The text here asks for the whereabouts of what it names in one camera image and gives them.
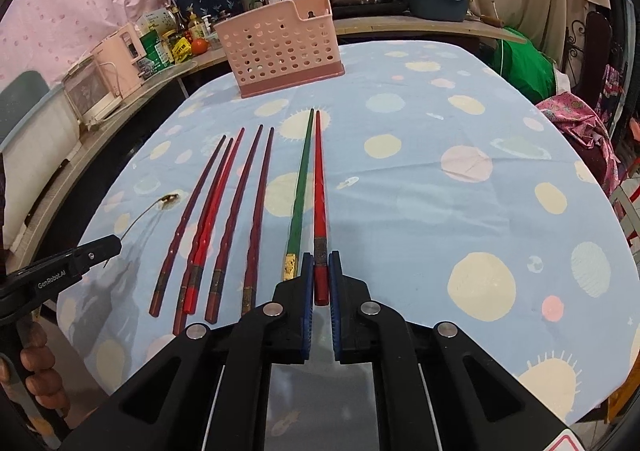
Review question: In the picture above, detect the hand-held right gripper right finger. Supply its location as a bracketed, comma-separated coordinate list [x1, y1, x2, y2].
[327, 251, 572, 451]

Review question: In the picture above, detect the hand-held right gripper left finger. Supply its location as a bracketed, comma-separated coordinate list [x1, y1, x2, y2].
[60, 252, 315, 451]

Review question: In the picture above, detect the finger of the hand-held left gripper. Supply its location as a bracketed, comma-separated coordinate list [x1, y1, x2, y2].
[0, 236, 124, 328]

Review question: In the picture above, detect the dark red chopstick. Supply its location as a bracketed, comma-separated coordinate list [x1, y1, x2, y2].
[148, 134, 229, 318]
[203, 125, 264, 325]
[241, 127, 276, 318]
[172, 138, 235, 336]

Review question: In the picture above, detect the green chopstick gold end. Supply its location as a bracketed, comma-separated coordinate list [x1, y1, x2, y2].
[282, 108, 316, 282]

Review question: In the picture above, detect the bright red chopstick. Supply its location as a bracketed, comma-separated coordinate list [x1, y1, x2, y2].
[312, 110, 331, 307]
[182, 128, 246, 316]

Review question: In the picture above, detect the metal spoon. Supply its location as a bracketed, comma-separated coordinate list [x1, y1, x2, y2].
[102, 192, 182, 269]

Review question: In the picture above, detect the pink perforated utensil basket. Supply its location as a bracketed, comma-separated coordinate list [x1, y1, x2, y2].
[214, 0, 347, 99]

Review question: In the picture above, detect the person's left hand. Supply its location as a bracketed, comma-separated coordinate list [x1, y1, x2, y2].
[19, 325, 72, 413]

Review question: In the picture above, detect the blue planet print tablecloth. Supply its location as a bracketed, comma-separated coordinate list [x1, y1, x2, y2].
[55, 38, 637, 451]

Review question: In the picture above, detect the white storage box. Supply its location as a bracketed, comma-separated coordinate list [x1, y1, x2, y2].
[0, 70, 82, 159]

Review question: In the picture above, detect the white kitchen appliance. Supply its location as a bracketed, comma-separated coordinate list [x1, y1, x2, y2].
[60, 56, 124, 130]

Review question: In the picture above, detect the pink kitchen appliance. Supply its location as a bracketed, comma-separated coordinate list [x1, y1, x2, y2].
[91, 23, 147, 98]

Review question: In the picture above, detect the green food packet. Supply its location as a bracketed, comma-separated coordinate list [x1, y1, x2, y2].
[139, 30, 174, 72]

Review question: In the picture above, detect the yellow oil bottle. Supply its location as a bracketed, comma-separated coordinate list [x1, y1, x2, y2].
[187, 10, 207, 40]

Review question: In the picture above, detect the pink floral cloth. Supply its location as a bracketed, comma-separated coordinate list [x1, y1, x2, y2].
[536, 91, 627, 212]

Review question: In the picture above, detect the green cloth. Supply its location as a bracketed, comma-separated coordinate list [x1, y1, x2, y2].
[487, 37, 559, 102]

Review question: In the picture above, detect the blue plastic basin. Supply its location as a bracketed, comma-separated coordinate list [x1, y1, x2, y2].
[402, 0, 474, 23]

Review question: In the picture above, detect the dark metal chair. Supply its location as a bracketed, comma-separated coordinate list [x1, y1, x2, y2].
[564, 11, 617, 108]

